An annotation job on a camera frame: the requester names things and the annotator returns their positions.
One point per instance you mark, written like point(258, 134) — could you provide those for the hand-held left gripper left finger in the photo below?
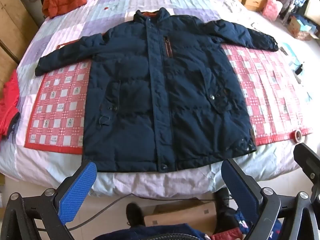
point(77, 191)

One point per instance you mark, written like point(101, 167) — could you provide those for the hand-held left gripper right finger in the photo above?
point(240, 188)

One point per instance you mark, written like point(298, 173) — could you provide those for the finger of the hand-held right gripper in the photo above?
point(306, 160)

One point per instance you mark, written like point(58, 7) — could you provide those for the navy padded jacket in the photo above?
point(140, 92)

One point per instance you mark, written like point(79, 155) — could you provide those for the red tape roll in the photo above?
point(297, 136)

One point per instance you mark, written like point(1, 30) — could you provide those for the maroon quilted garment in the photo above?
point(225, 236)

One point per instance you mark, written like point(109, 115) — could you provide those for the person's left shoe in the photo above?
point(135, 215)

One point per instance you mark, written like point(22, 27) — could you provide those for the flat cardboard box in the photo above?
point(180, 215)

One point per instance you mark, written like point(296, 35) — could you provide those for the navy patterned knit sweater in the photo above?
point(150, 232)

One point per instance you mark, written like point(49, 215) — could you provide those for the red checkered mat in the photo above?
point(60, 100)

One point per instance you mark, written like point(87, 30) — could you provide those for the red garment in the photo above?
point(10, 100)

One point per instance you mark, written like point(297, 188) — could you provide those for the open cardboard box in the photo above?
point(297, 27)

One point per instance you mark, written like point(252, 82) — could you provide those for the pink bag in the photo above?
point(272, 8)

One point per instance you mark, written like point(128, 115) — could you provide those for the light wooden cabinet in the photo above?
point(312, 2)

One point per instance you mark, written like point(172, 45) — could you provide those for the wooden wardrobe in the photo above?
point(12, 30)

